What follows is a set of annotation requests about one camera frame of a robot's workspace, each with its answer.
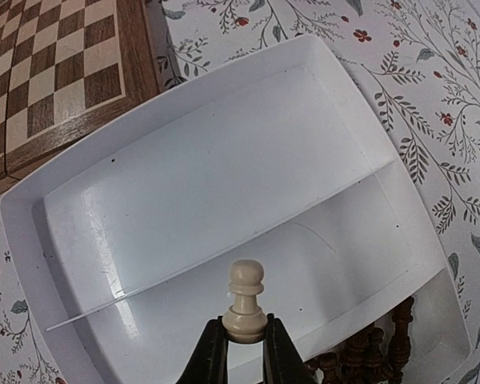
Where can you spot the white plastic divided tray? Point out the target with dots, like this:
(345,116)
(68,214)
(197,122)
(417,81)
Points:
(123,243)

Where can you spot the floral patterned table mat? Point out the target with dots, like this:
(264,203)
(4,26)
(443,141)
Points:
(418,62)

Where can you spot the pile of dark chess pieces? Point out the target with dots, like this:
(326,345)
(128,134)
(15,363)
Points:
(362,358)

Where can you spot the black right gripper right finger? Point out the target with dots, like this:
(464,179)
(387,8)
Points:
(282,363)

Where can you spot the wooden chess board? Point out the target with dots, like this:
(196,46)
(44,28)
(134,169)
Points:
(66,69)

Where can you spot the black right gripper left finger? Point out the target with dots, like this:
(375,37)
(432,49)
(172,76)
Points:
(208,362)

